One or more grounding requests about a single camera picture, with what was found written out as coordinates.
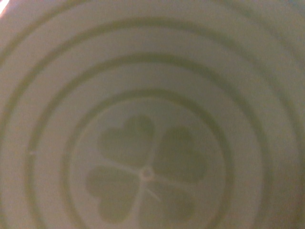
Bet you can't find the yellow plastic plate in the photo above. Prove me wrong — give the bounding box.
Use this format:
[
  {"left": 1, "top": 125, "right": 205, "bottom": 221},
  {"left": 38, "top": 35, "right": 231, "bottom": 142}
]
[{"left": 0, "top": 0, "right": 305, "bottom": 229}]

